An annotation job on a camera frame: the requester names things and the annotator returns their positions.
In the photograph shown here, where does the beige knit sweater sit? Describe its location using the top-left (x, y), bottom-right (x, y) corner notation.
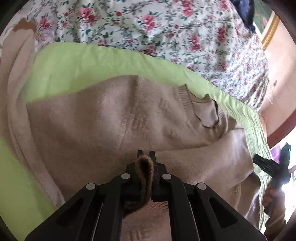
top-left (1, 23), bottom-right (260, 227)

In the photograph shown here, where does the person's right hand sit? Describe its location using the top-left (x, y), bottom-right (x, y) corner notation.
top-left (262, 187), bottom-right (285, 219)

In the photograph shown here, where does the light green bed sheet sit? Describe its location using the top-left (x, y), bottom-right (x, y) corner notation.
top-left (1, 42), bottom-right (271, 240)

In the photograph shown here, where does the gold framed picture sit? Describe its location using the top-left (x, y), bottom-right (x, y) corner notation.
top-left (260, 12), bottom-right (280, 51)

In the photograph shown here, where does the rose floral quilt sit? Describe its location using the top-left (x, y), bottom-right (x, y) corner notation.
top-left (1, 0), bottom-right (269, 110)

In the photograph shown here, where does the dark blue cloth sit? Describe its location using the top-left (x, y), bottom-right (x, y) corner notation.
top-left (231, 0), bottom-right (255, 33)

